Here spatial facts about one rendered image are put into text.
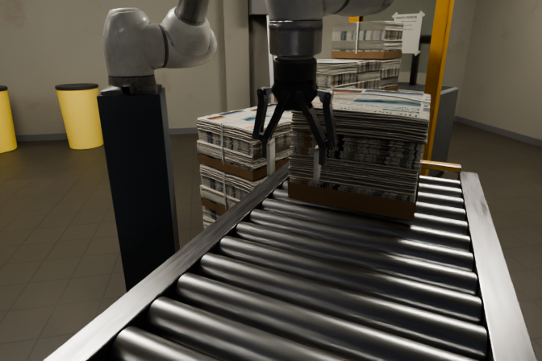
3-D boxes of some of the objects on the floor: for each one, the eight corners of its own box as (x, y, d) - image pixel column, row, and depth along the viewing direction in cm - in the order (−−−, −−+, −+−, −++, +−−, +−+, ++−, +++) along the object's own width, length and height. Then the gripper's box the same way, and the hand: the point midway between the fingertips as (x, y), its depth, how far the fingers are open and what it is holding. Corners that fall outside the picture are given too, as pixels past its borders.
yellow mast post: (410, 194, 283) (445, -71, 225) (414, 191, 289) (449, -68, 232) (421, 197, 277) (460, -73, 220) (425, 194, 284) (464, -70, 226)
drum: (110, 139, 444) (102, 82, 422) (102, 149, 403) (92, 87, 381) (73, 141, 436) (62, 83, 414) (60, 151, 395) (47, 88, 373)
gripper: (360, 56, 61) (351, 176, 69) (247, 53, 68) (250, 163, 76) (355, 60, 54) (345, 193, 62) (229, 57, 61) (235, 177, 69)
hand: (293, 165), depth 68 cm, fingers open, 9 cm apart
